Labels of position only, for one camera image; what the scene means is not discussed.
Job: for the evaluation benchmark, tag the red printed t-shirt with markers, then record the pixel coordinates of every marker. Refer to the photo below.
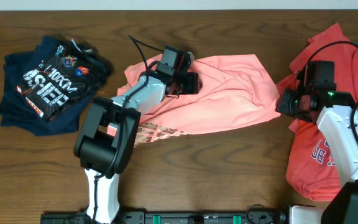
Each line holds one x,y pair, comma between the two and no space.
311,170

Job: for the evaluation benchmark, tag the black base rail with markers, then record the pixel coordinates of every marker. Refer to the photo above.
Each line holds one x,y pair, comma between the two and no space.
254,216

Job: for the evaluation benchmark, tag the navy folded shirt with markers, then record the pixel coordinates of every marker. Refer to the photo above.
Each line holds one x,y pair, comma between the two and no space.
16,111

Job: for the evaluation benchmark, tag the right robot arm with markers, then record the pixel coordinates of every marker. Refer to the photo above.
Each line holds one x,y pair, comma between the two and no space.
335,115

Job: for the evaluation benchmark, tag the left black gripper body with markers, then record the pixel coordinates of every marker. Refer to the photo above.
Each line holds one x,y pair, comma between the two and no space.
183,85

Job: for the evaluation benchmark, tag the pink t-shirt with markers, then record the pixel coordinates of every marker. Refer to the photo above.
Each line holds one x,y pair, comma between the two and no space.
237,92

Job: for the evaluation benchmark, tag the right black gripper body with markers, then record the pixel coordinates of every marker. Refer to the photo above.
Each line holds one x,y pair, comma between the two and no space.
291,104

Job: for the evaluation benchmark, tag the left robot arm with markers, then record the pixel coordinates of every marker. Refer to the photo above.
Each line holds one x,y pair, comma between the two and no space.
106,139

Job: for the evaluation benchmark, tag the black printed folded shirt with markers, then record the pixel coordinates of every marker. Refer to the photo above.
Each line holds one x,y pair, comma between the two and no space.
71,74

